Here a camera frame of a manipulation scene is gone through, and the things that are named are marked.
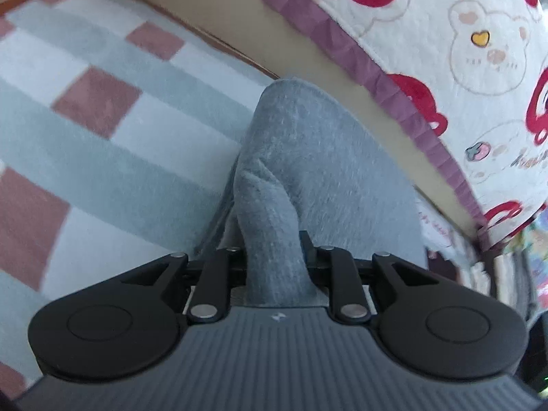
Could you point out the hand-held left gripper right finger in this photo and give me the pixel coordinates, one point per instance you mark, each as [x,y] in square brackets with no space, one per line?
[306,250]

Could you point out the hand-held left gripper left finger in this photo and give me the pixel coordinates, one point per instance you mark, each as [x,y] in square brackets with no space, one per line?
[222,265]

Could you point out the grey sweatshirt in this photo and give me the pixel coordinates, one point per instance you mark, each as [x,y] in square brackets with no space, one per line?
[308,158]

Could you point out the cartoon print cloth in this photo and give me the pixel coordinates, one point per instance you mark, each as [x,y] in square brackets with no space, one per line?
[441,231]

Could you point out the floral quilt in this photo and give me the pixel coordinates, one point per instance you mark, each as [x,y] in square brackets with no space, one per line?
[535,257]

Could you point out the bear print pillow purple frill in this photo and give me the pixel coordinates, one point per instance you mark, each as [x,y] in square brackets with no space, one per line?
[471,51]

